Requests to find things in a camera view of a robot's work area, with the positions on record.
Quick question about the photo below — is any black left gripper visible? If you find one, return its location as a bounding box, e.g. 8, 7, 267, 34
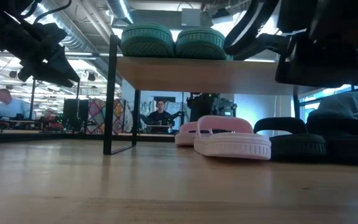
0, 17, 81, 89

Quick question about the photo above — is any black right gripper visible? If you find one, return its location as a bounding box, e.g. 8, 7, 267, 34
232, 27, 358, 88

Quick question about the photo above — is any green slide sandal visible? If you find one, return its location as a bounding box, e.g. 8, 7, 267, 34
120, 22, 176, 58
175, 27, 229, 61

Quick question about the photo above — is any wooden shelf with black legs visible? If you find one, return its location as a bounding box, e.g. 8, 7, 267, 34
103, 34, 323, 156

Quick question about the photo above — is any black slide sandal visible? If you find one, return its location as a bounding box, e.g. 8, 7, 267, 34
253, 116, 327, 163
305, 114, 358, 166

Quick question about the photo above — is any pink slide sandal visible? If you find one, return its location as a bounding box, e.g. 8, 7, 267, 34
193, 115, 272, 161
174, 121, 199, 147

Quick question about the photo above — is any black rectangular panel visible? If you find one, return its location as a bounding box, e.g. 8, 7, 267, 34
62, 98, 90, 132

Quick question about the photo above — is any person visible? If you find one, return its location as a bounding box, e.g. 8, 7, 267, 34
144, 98, 176, 127
0, 88, 33, 121

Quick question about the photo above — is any colourful patterned panel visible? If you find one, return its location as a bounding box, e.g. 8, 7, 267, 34
86, 98, 127, 136

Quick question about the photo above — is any grey ceiling box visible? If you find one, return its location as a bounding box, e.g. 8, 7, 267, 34
181, 7, 203, 27

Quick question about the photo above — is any black background machine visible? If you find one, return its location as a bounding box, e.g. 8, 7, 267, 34
186, 91, 237, 123

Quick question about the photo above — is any grey fabric object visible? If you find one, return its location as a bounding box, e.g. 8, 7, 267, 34
308, 91, 358, 125

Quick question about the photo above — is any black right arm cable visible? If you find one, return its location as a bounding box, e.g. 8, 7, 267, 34
223, 0, 280, 57

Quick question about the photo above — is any silver ventilation duct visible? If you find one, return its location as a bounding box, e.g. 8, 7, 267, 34
37, 0, 119, 86

